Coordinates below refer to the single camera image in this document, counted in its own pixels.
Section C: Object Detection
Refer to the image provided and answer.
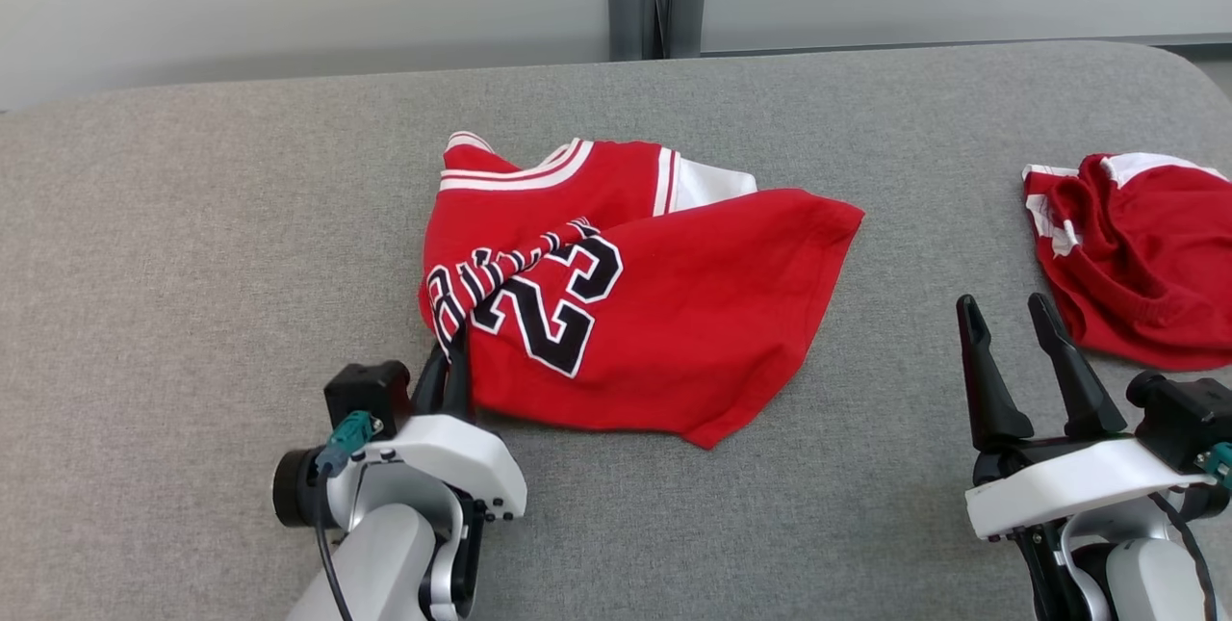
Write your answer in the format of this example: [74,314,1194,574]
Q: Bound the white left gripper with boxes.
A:
[327,323,528,526]

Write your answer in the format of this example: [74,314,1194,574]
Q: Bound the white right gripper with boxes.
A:
[956,292,1214,540]

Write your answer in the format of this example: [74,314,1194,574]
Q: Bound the red shorts with white stripe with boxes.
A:
[1022,152,1232,373]

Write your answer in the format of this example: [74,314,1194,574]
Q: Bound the red Bulls 23 jersey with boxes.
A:
[419,132,865,450]

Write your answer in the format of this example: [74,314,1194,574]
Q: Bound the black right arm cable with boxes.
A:
[1150,443,1232,621]

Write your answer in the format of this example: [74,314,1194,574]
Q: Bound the grey partition base rail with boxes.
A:
[701,32,1232,55]

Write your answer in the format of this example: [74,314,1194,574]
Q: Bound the grey cylindrical post foot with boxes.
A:
[671,0,708,59]
[607,0,643,63]

